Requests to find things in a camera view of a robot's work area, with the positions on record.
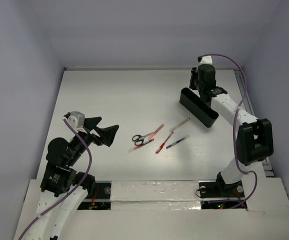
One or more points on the red pen upper middle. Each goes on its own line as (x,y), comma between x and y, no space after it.
(156,131)

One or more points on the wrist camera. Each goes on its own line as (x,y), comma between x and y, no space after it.
(75,119)
(205,60)

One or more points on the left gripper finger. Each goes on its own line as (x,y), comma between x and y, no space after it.
(91,122)
(107,135)

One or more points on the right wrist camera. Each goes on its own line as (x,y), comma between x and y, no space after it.
(205,60)

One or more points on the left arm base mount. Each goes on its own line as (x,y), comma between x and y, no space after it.
(99,199)

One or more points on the black handled scissors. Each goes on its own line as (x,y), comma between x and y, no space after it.
(139,139)

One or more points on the red pen lower left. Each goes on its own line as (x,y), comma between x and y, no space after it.
(141,145)

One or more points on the red pen centre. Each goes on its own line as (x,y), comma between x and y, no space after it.
(163,144)

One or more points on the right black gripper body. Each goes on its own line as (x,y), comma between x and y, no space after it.
(194,83)

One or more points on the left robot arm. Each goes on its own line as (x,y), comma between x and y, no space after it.
(66,181)

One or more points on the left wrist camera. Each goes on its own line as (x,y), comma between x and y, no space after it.
(75,119)

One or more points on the silver foil covered beam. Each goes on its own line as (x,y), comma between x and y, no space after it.
(172,195)

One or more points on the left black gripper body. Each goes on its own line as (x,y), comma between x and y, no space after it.
(94,137)

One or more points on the red pen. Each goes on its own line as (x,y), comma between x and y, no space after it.
(141,145)
(163,144)
(156,131)

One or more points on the blue pen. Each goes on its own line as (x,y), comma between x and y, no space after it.
(177,142)

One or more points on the black oblong container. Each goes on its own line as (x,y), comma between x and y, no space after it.
(197,107)

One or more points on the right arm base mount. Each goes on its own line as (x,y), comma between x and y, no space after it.
(219,189)

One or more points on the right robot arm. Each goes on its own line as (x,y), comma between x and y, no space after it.
(252,136)

